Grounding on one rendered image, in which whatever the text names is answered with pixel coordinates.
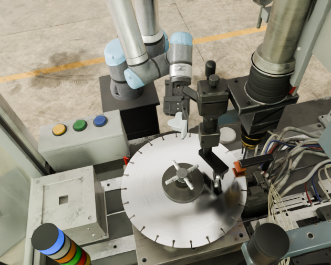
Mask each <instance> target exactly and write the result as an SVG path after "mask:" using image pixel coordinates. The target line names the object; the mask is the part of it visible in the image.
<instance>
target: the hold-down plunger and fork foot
mask: <svg viewBox="0 0 331 265"><path fill-rule="evenodd" d="M198 155H199V156H200V157H201V158H202V159H203V160H204V161H205V162H206V163H207V164H208V165H209V166H210V167H211V168H212V169H213V172H212V174H213V180H215V179H216V173H217V174H218V175H219V176H220V177H221V180H223V178H224V174H226V173H227V172H228V171H229V167H228V166H227V165H226V164H225V163H224V162H223V161H222V160H221V159H220V158H219V157H218V156H217V155H216V154H215V153H214V152H213V151H212V147H209V148H201V149H200V150H199V151H198Z"/></svg>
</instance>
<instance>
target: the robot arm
mask: <svg viewBox="0 0 331 265"><path fill-rule="evenodd" d="M105 1H106V4H107V7H108V10H109V13H110V16H111V19H112V21H113V24H114V27H115V30H116V32H117V35H118V38H116V39H114V40H112V41H110V42H109V43H108V44H107V46H106V48H105V50H104V55H105V61H106V63H107V66H108V69H109V73H110V76H111V84H110V90H111V93H112V95H113V96H114V98H116V99H118V100H123V101H128V100H133V99H135V98H137V97H139V96H140V95H141V94H142V92H143V90H144V86H145V85H146V84H148V83H151V82H153V81H155V80H157V79H159V78H162V77H164V76H166V75H169V78H170V79H165V80H164V84H165V96H164V97H163V112H164V114H165V115H166V116H175V118H174V119H170V120H169V121H168V125H169V126H171V128H172V129H173V130H176V131H179V132H181V139H183V138H184V137H185V135H186V134H187V133H189V114H190V99H192V100H193V101H194V102H196V95H197V91H195V90H193V89H192V88H190V87H189V85H191V79H192V51H193V44H192V35H191V34H189V33H187V32H175V33H173V34H172V35H171V37H170V47H169V41H168V37H167V35H166V33H165V31H164V30H163V29H162V28H161V27H160V26H159V0H135V9H136V15H135V12H134V9H133V5H132V2H131V0H105ZM178 87H179V88H178Z"/></svg>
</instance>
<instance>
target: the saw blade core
mask: <svg viewBox="0 0 331 265"><path fill-rule="evenodd" d="M189 136H190V133H187V134H186V135H185V137H184V138H183V139H181V133H177V137H176V134H169V135H165V136H163V139H164V140H163V139H162V137H159V138H156V139H154V140H152V141H150V143H151V144H152V146H151V145H150V143H147V144H146V145H144V146H143V147H142V148H140V149H139V150H138V151H139V152H138V151H137V152H136V153H135V154H134V156H133V157H132V158H131V160H130V162H131V163H130V162H129V163H128V164H127V166H126V169H125V171H124V174H123V175H129V176H123V177H122V182H121V189H124V190H121V198H122V203H123V204H124V205H123V207H124V209H125V211H126V214H127V216H128V217H129V218H131V217H132V218H131V219H130V221H131V222H132V223H133V225H134V226H135V227H136V228H137V229H138V230H139V231H141V230H142V229H143V227H145V228H144V229H143V230H142V231H141V233H142V234H143V235H145V236H146V237H148V238H149V239H151V240H153V241H155V240H156V238H157V235H158V236H159V237H158V238H157V240H156V242H157V243H159V244H162V245H165V246H168V247H172V245H173V240H174V241H175V243H174V246H173V247H174V248H191V244H190V241H192V247H193V248H195V247H200V246H203V245H206V244H209V242H208V239H207V238H206V237H209V241H210V243H212V242H214V241H216V240H218V239H219V238H221V237H222V236H224V235H225V233H227V232H228V231H230V230H231V229H232V227H233V226H234V225H235V224H236V222H237V221H238V219H239V218H240V216H241V214H242V212H243V209H244V206H245V202H246V195H247V191H241V189H242V190H247V186H246V179H245V176H244V172H243V171H241V172H237V171H236V169H235V166H234V164H233V163H234V162H235V161H237V159H236V158H235V157H234V155H233V154H232V153H231V152H230V151H229V150H228V149H227V148H226V147H224V146H223V145H222V144H220V143H219V146H218V147H212V151H213V152H214V153H215V154H216V155H217V156H218V157H219V158H220V159H221V160H222V161H223V162H224V163H225V164H226V165H227V166H228V167H229V171H228V172H227V173H226V174H224V178H223V180H221V179H218V180H217V179H216V180H213V174H212V172H213V169H212V168H211V167H210V166H209V165H208V164H207V163H206V162H205V161H204V160H203V159H202V158H201V157H200V156H199V155H198V151H199V150H200V149H201V147H200V142H199V136H198V138H195V137H196V134H192V133H191V137H189ZM228 151H229V152H228ZM140 152H141V153H142V154H141V153H140ZM226 152H228V153H227V154H225V153H226ZM172 160H175V161H176V163H182V162H184V163H189V164H192V165H196V164H198V165H199V167H198V169H199V170H200V171H201V173H202V174H203V178H204V187H203V190H202V192H201V194H200V195H199V196H198V197H197V198H196V199H194V200H192V201H189V202H177V201H174V200H172V199H170V198H169V197H168V196H167V195H166V194H165V193H164V191H163V188H162V176H163V174H164V172H165V171H166V170H167V169H168V168H169V167H170V166H172V165H173V163H172V162H171V161H172ZM132 163H134V164H132ZM239 176H242V177H239ZM125 188H127V190H125ZM127 202H129V203H127ZM125 203H127V204H125ZM238 204H241V205H243V206H241V205H240V206H239V205H238ZM133 215H135V217H133ZM231 217H233V218H234V219H235V220H237V221H235V220H234V219H232V218H231ZM221 228H222V229H223V231H224V232H225V233H224V232H223V231H222V230H221Z"/></svg>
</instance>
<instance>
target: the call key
mask: <svg viewBox="0 0 331 265"><path fill-rule="evenodd" d="M64 131H65V126H64V125H62V124H58V125H56V126H55V127H54V128H53V132H54V134H56V135H60V134H62V133H63V132H64Z"/></svg>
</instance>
